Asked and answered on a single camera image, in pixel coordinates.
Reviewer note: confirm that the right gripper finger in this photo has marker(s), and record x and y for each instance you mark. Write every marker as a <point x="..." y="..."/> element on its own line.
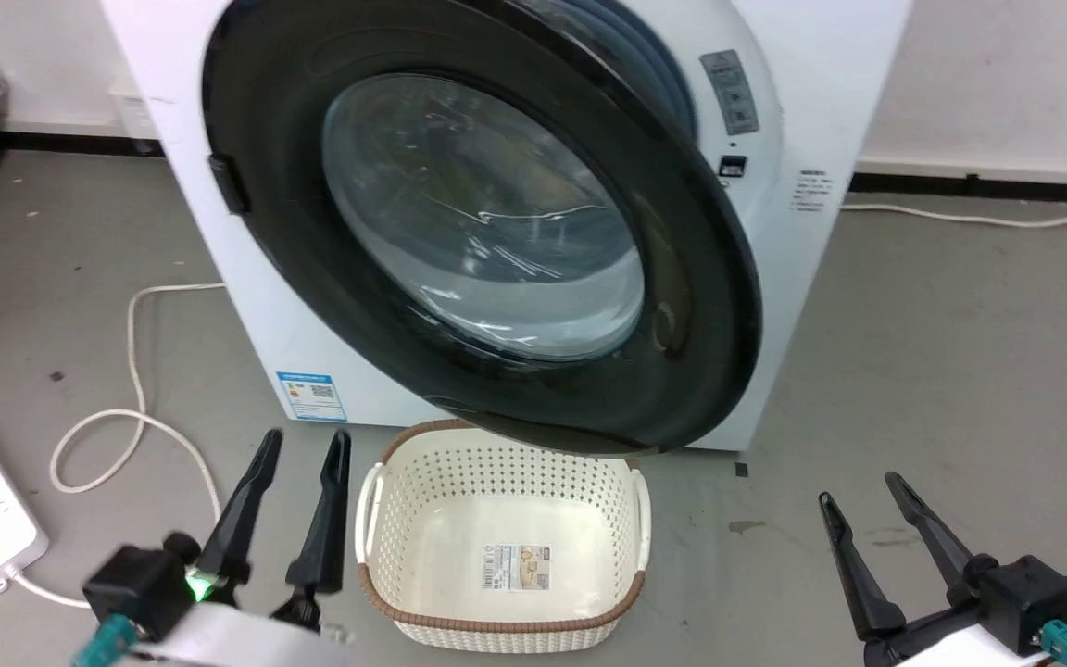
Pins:
<point x="946" y="547"/>
<point x="862" y="584"/>

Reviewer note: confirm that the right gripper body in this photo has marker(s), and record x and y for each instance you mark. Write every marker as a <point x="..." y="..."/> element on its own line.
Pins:
<point x="950" y="644"/>

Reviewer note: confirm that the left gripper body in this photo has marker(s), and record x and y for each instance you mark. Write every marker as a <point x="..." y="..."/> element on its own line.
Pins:
<point x="237" y="644"/>

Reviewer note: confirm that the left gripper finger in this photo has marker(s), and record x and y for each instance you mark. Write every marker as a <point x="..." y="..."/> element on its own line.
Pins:
<point x="237" y="528"/>
<point x="325" y="537"/>

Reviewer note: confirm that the black round washing machine door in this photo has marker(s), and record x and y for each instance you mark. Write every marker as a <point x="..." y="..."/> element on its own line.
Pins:
<point x="682" y="306"/>

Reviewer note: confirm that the white front-load washing machine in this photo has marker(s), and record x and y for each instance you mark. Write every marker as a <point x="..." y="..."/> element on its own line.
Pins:
<point x="802" y="111"/>

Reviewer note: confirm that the blue energy label sticker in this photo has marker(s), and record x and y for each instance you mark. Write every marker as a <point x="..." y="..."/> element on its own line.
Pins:
<point x="311" y="396"/>

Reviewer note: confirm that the cream perforated laundry basket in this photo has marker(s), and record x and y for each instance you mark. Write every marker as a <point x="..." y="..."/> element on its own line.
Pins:
<point x="496" y="519"/>

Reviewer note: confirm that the basket product label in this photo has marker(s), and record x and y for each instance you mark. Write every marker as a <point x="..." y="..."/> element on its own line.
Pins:
<point x="517" y="567"/>

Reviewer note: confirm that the small black text sticker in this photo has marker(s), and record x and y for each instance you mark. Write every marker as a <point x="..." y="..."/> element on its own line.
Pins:
<point x="812" y="190"/>

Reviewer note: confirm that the grey warning sticker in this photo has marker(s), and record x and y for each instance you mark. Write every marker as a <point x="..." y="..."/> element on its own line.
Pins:
<point x="731" y="91"/>

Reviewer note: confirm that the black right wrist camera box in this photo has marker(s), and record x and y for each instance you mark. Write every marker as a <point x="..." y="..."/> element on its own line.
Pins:
<point x="1043" y="593"/>

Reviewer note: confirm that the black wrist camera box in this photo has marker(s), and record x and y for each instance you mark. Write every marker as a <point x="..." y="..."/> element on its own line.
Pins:
<point x="1043" y="593"/>
<point x="135" y="584"/>

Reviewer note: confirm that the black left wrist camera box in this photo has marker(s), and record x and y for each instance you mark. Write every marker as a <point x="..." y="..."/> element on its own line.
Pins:
<point x="135" y="584"/>

